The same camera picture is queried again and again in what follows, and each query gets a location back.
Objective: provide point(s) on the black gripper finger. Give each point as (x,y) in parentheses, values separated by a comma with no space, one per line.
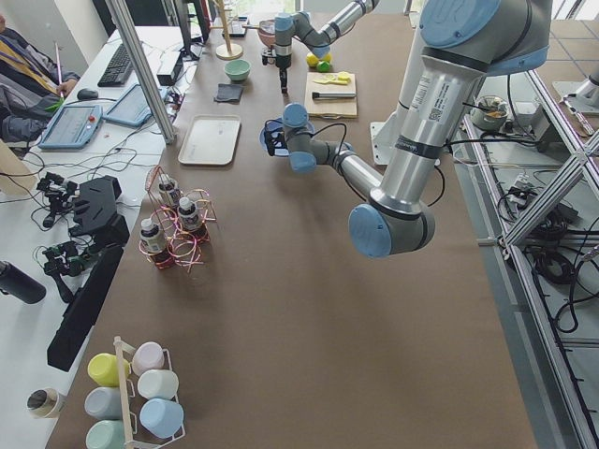
(283,80)

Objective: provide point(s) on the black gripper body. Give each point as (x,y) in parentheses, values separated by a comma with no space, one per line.
(282,64)

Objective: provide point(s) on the blue round plate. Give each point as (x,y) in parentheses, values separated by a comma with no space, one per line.
(284,152)

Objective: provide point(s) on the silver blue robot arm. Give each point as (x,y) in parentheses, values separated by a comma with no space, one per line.
(287,26)
(456,44)

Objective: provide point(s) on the pink bowl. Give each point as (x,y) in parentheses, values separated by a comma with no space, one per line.
(266,32)

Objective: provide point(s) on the green lime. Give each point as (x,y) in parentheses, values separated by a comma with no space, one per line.
(323,67)

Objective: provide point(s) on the steel rod black tip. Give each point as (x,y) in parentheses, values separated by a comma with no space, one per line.
(332,95)

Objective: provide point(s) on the mint green bowl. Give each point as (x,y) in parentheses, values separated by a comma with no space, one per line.
(237,70)

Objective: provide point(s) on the wooden stand round base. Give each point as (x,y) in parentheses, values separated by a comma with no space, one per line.
(228,51)

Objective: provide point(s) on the grey folded cloth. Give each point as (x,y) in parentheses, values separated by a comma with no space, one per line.
(228,93)

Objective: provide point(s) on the thick lemon half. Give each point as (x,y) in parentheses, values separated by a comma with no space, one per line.
(344,76)

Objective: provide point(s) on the yellow plastic knife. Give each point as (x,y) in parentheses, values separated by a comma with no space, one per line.
(334,80)

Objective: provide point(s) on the bamboo cutting board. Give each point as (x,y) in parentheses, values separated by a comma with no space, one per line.
(341,108)

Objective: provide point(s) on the cream rabbit tray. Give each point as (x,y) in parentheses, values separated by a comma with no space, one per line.
(210,140)

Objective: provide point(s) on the blue teach pendant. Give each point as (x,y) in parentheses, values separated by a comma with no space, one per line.
(71,128)
(131,109)

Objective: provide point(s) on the black keyboard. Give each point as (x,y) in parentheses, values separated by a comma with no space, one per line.
(118,70)

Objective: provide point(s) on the rear white-label drink bottle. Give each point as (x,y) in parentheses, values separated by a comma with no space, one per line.
(169,191)

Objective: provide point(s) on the white-label drink bottle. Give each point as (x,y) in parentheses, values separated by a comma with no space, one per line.
(169,191)
(154,242)
(190,218)

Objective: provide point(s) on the middle white-label drink bottle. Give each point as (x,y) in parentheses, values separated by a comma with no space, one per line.
(190,218)

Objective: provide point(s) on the black computer mouse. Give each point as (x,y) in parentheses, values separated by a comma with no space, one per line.
(87,94)

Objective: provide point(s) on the bowl on side shelf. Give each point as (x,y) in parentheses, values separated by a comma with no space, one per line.
(490,113)

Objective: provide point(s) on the front white-label drink bottle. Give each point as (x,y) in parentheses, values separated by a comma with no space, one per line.
(154,242)

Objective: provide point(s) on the black gripper stand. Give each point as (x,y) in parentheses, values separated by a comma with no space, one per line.
(84,266)

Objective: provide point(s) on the seated person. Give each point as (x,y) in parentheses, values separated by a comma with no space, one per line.
(32,87)

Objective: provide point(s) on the pink cup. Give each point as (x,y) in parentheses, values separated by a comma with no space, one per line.
(149,355)

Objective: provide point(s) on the white cup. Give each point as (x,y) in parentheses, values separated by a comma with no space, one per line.
(158,383)

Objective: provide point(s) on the black water bottle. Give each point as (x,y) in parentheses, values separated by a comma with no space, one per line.
(16,283)

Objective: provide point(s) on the yellow cup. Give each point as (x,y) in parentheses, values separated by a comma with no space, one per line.
(102,369)

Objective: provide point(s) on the light blue cup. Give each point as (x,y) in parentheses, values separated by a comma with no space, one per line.
(163,418)

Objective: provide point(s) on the grey cup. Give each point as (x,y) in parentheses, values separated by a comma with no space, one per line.
(104,403)

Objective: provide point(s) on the mint green cup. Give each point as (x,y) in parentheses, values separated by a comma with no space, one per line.
(105,434)

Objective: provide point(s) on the tape roll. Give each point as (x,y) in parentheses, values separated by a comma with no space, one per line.
(45,403)

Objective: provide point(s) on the aluminium frame post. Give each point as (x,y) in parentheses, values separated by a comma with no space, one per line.
(124,23)

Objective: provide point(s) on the copper wire bottle rack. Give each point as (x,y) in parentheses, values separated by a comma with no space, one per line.
(185,250)

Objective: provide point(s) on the white wire cup rack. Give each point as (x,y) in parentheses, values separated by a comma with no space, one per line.
(135,435)

